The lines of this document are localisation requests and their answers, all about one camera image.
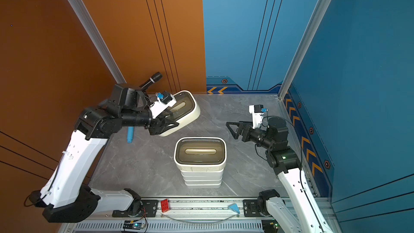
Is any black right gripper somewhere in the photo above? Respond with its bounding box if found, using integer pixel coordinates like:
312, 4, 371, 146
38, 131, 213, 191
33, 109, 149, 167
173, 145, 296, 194
227, 120, 276, 152

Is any cream box brown lid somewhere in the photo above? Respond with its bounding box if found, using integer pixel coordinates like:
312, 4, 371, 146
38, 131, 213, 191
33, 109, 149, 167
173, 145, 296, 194
174, 137, 227, 172
160, 90, 201, 137

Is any white box grey lid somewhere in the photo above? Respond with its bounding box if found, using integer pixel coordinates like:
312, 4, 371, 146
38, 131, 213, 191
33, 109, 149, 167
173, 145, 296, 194
185, 183, 221, 189
180, 169, 224, 180
183, 176, 223, 181

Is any white box bamboo lid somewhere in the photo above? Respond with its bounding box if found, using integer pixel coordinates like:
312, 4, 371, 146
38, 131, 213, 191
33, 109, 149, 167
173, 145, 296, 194
184, 180, 222, 186

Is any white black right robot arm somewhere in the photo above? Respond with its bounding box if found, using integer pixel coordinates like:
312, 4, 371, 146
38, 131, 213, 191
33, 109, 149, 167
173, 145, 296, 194
226, 116, 332, 233

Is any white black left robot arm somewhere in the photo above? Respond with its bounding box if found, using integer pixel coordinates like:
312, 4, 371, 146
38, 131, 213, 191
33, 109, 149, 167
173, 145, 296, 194
28, 82, 179, 223

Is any blue toy microphone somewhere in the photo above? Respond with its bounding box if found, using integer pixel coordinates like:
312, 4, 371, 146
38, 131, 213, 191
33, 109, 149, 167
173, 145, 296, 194
127, 126, 134, 143

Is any black microphone on stand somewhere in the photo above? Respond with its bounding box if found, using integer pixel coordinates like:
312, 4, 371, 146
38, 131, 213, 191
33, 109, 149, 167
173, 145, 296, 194
140, 72, 163, 92

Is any right circuit board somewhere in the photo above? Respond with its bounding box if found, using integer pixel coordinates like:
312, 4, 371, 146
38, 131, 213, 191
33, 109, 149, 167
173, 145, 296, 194
262, 220, 284, 233

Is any circuit board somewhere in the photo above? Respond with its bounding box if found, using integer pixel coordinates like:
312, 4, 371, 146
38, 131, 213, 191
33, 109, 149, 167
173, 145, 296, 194
122, 220, 147, 233
262, 220, 284, 233

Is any left circuit board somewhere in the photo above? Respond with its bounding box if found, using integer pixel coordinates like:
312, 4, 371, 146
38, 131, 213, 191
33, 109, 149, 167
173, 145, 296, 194
122, 220, 147, 233

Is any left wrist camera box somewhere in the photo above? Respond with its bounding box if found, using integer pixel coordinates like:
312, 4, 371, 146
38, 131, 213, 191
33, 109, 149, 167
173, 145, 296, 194
149, 91, 177, 119

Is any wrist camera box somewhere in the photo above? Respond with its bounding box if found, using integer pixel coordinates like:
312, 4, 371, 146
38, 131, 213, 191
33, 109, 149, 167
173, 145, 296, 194
149, 91, 177, 119
249, 104, 267, 129

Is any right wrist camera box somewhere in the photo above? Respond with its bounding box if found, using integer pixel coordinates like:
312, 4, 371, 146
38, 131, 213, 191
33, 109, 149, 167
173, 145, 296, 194
249, 104, 267, 129

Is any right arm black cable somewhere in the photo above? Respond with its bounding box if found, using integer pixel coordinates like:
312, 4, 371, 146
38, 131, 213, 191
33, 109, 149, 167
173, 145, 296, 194
253, 114, 326, 233

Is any blue triangular piece on rail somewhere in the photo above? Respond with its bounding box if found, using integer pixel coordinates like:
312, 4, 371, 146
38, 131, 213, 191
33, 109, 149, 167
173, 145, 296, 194
228, 203, 240, 215

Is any red block on rail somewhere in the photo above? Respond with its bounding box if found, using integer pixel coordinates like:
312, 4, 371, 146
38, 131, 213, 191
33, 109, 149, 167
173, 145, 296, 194
160, 198, 170, 213

